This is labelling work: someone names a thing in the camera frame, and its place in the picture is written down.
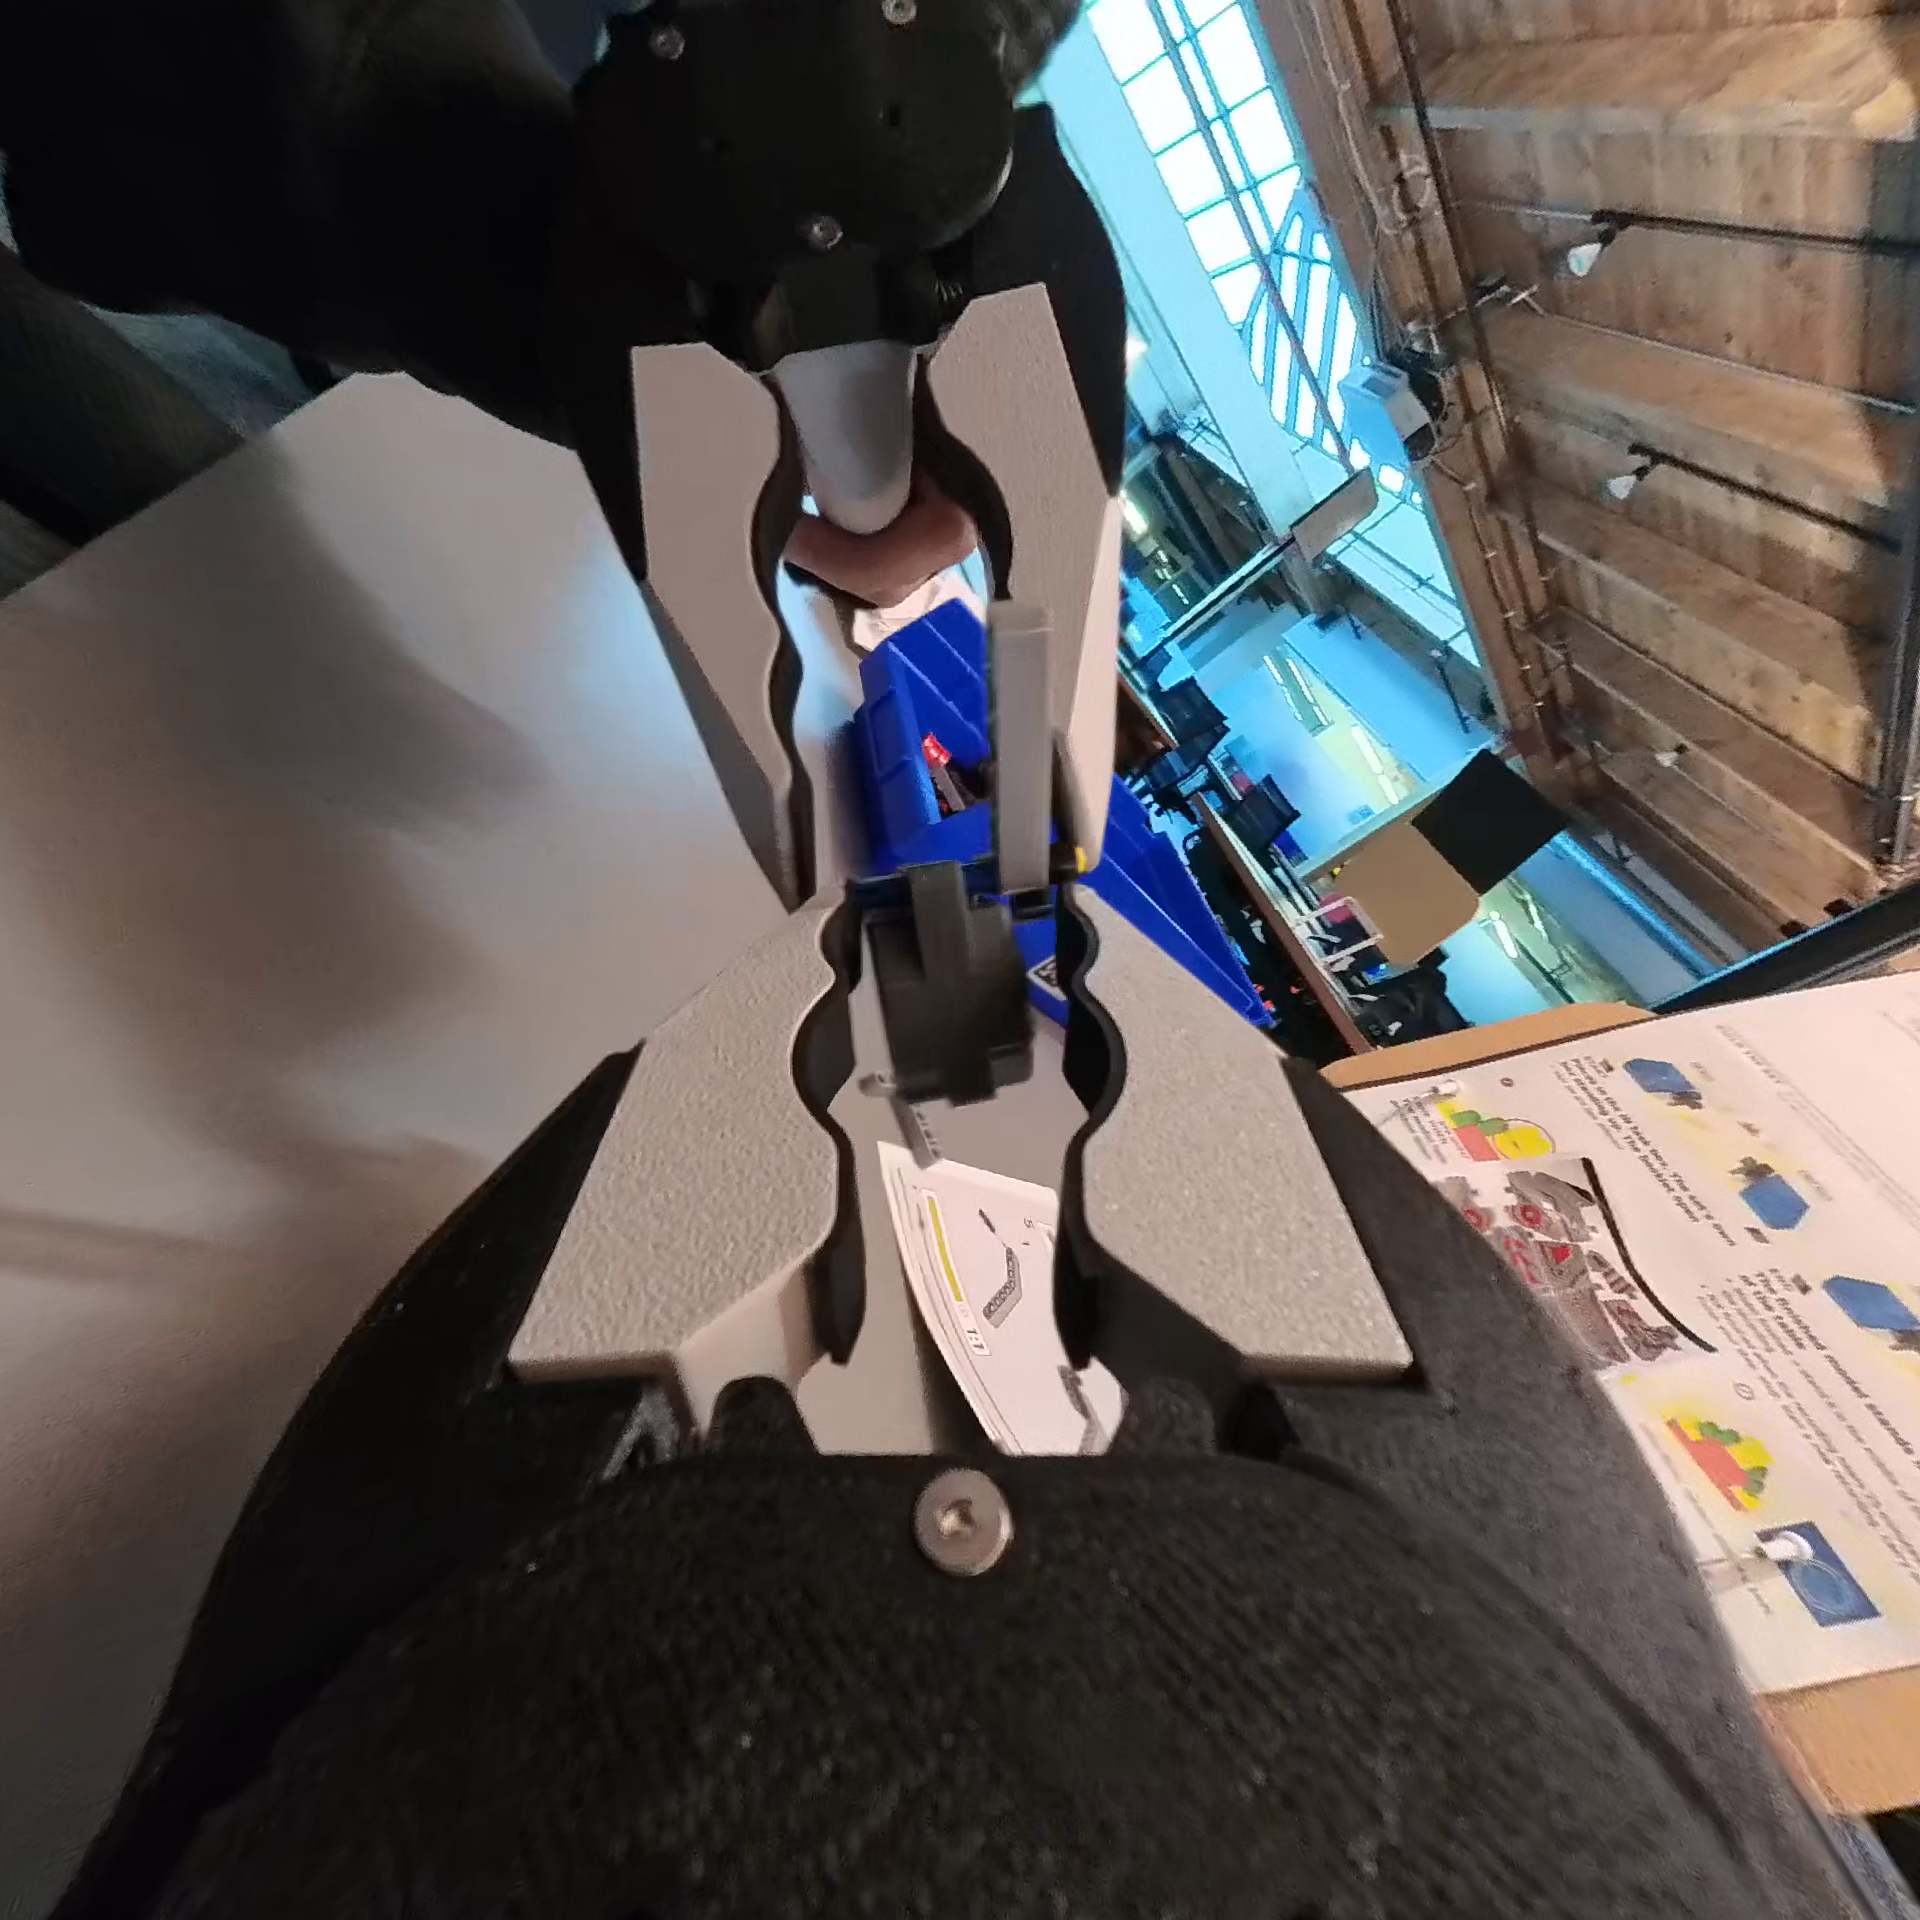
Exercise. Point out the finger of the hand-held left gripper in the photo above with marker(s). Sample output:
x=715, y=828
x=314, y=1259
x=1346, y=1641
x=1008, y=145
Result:
x=698, y=495
x=1035, y=451

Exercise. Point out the skylight window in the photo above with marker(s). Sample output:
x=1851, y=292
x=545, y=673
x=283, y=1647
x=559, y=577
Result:
x=1200, y=120

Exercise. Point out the small red toy piece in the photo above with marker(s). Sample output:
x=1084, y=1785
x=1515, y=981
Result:
x=938, y=750

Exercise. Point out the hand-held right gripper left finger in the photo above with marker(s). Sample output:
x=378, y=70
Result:
x=674, y=1172

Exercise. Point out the white hanging sign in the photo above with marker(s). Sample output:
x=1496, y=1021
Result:
x=1333, y=518

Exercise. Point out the black and tan panel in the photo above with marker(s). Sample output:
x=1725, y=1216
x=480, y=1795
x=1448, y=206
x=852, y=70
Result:
x=1499, y=825

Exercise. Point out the person's left hand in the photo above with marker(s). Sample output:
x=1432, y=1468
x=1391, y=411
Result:
x=884, y=564

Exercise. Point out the grey desk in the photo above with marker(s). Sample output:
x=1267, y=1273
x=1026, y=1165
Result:
x=299, y=902

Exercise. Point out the white ceiling box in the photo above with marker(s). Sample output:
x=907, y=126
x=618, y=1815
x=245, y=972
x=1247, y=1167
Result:
x=1387, y=398

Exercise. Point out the white instruction booklet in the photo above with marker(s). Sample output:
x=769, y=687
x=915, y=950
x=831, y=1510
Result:
x=991, y=1349

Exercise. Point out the person's left forearm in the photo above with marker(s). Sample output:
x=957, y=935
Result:
x=299, y=149

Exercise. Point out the grey toy brick motor assembly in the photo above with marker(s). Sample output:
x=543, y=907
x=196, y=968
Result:
x=938, y=991

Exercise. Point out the printed instruction sheet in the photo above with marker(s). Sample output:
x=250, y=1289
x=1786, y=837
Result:
x=1769, y=1231

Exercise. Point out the white track light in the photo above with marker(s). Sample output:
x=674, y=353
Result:
x=1627, y=477
x=1594, y=252

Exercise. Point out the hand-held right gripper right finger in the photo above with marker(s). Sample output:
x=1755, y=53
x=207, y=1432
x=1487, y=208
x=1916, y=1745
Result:
x=1231, y=1201

